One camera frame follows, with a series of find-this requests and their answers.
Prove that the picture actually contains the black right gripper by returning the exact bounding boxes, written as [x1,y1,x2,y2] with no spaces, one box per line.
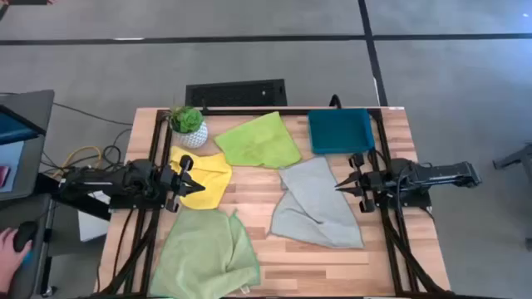
[335,152,382,213]

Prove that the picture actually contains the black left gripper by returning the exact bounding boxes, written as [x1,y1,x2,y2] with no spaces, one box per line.
[160,154,206,213]

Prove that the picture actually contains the yellow microfiber towel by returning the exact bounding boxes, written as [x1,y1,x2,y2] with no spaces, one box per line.
[169,145,233,211]

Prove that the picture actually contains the grey waffle microfiber towel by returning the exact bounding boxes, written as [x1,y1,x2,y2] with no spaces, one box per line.
[268,156,365,249]

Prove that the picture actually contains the pale green microfiber towel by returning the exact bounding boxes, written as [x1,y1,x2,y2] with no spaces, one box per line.
[149,207,262,299]

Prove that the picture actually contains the lime green microfiber towel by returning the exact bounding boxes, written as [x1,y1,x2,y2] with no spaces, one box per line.
[214,110,303,169]

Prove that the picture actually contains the teal storage bin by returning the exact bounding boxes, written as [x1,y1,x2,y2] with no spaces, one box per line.
[307,108,377,155]

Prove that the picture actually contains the succulent in patterned white pot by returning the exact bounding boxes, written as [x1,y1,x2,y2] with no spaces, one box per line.
[164,105,209,150]

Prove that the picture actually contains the black perforated computer case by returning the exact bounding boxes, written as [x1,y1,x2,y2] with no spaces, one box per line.
[185,78,288,107]

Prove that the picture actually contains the grey chair base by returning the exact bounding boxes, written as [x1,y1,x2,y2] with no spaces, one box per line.
[492,143,532,184]

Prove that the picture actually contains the grey laptop computer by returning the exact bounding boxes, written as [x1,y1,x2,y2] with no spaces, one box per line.
[0,89,56,203]

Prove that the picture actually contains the black computer mouse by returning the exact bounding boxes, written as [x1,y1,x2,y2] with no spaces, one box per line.
[12,220,38,253]

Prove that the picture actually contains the dark grey desk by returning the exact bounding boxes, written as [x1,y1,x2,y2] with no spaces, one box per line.
[0,194,57,299]

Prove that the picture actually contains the person's hand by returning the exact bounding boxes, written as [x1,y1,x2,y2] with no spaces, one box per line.
[0,227,33,296]

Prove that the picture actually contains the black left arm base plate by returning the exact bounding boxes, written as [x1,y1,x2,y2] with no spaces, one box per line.
[108,159,170,211]

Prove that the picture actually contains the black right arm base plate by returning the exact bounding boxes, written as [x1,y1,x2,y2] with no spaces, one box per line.
[371,174,433,209]

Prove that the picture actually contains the black cable bundle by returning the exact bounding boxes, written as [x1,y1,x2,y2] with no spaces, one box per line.
[41,128,132,175]

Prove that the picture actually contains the black metal table frame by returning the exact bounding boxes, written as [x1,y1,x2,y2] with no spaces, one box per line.
[99,106,454,299]

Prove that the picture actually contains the yellow cable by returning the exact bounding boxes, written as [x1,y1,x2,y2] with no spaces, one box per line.
[52,145,103,179]

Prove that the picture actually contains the thin black floor cable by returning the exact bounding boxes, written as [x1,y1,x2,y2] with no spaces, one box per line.
[52,101,134,126]

